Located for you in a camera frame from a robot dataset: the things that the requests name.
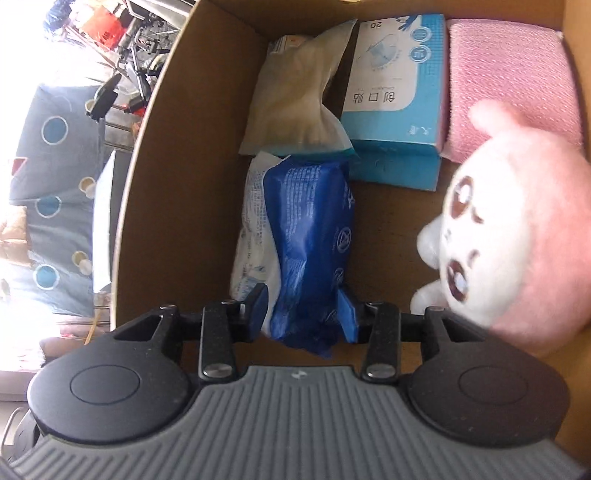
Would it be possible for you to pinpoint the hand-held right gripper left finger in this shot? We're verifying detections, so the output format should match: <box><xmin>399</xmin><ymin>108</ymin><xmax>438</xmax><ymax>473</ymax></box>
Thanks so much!
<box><xmin>113</xmin><ymin>283</ymin><xmax>269</xmax><ymax>382</ymax></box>

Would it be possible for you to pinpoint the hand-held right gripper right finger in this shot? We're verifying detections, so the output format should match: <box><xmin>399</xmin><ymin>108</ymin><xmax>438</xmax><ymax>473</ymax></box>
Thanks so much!
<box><xmin>337</xmin><ymin>286</ymin><xmax>484</xmax><ymax>382</ymax></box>

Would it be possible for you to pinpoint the white printed soft pack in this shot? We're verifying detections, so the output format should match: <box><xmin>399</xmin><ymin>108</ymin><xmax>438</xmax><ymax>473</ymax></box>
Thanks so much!
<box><xmin>229</xmin><ymin>151</ymin><xmax>290</xmax><ymax>336</ymax></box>

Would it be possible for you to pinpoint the dark blue wipes pack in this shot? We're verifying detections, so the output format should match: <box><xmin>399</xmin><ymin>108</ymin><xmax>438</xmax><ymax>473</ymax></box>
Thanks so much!
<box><xmin>263</xmin><ymin>156</ymin><xmax>357</xmax><ymax>361</ymax></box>

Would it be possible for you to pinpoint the brown cardboard box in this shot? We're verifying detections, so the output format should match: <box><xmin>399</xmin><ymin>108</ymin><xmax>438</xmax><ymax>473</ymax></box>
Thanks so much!
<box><xmin>111</xmin><ymin>0</ymin><xmax>591</xmax><ymax>370</ymax></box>

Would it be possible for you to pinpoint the pink white plush toy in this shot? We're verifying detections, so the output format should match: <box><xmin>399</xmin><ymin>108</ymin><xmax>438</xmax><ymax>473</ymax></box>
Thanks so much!
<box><xmin>410</xmin><ymin>99</ymin><xmax>591</xmax><ymax>357</ymax></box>

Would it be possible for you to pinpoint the light blue plaster box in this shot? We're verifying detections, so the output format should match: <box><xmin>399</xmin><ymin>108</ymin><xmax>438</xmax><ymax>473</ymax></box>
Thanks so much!
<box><xmin>339</xmin><ymin>14</ymin><xmax>448</xmax><ymax>193</ymax></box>

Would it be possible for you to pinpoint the clear packet of white pads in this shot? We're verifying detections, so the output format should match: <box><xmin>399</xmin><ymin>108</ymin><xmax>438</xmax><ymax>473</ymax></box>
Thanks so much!
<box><xmin>239</xmin><ymin>18</ymin><xmax>359</xmax><ymax>158</ymax></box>

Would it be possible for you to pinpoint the plain grey cube box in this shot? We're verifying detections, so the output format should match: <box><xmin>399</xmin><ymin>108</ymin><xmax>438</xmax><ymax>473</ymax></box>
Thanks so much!
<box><xmin>92</xmin><ymin>151</ymin><xmax>119</xmax><ymax>294</ymax></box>

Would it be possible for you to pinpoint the blue circle print quilt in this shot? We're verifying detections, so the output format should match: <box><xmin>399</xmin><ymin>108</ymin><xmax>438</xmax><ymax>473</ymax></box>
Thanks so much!
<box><xmin>8</xmin><ymin>84</ymin><xmax>114</xmax><ymax>318</ymax></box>

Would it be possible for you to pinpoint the tan padded jacket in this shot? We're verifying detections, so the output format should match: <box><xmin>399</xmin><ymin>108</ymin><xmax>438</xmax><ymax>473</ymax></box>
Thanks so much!
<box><xmin>0</xmin><ymin>205</ymin><xmax>31</xmax><ymax>265</ymax></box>

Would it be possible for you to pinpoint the black padded armrest stand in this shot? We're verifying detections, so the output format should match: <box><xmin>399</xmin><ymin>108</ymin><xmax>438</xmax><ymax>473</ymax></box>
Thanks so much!
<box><xmin>85</xmin><ymin>71</ymin><xmax>123</xmax><ymax>121</ymax></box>

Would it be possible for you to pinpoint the folding wheelchair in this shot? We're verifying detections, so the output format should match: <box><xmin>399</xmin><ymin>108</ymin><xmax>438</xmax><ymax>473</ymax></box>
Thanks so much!
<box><xmin>95</xmin><ymin>0</ymin><xmax>195</xmax><ymax>121</ymax></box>

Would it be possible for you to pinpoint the pink textured towel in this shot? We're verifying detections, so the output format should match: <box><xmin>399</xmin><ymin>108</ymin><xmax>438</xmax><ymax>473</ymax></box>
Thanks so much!
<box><xmin>441</xmin><ymin>18</ymin><xmax>585</xmax><ymax>165</ymax></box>

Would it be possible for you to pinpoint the red plastic bag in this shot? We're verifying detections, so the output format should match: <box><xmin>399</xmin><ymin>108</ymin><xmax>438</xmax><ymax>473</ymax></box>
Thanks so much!
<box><xmin>80</xmin><ymin>6</ymin><xmax>117</xmax><ymax>49</ymax></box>

